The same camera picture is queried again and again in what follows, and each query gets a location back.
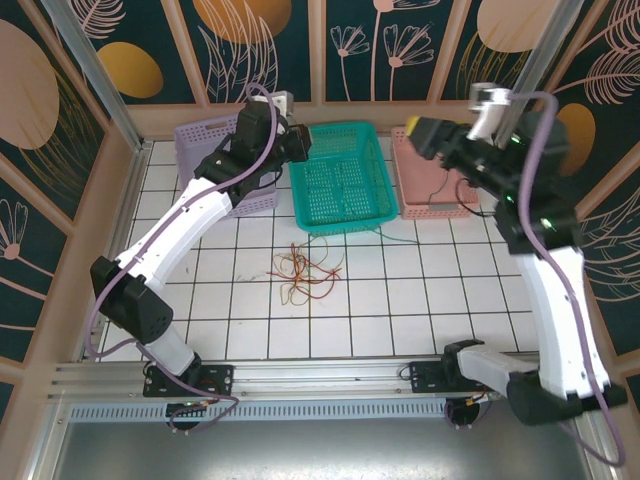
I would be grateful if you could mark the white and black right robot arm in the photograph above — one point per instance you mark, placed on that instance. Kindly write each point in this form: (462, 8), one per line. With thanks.
(560, 310)

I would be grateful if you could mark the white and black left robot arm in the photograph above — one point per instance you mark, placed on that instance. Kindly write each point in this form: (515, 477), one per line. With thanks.
(170, 245)

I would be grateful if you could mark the pink plastic basket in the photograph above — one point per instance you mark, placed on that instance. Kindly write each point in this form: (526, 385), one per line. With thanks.
(420, 180)

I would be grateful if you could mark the purple plastic basket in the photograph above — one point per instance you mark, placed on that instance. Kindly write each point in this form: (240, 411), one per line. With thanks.
(200, 131)

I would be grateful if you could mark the teal plastic basket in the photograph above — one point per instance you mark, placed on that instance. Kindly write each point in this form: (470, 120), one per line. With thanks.
(345, 200)

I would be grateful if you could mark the grey metal sheet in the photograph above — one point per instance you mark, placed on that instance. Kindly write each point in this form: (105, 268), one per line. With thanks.
(320, 450)

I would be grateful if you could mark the aluminium frame post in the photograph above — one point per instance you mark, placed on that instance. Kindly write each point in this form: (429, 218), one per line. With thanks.
(550, 35)
(99, 75)

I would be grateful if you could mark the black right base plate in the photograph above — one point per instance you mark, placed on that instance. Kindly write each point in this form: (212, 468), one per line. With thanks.
(425, 377)

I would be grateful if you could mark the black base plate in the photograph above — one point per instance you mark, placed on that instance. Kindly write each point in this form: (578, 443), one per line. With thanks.
(220, 380)
(425, 377)

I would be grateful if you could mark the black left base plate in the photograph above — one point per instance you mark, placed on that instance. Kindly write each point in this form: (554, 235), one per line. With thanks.
(220, 380)

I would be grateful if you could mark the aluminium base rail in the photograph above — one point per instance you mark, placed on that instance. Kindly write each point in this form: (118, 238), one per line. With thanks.
(320, 375)

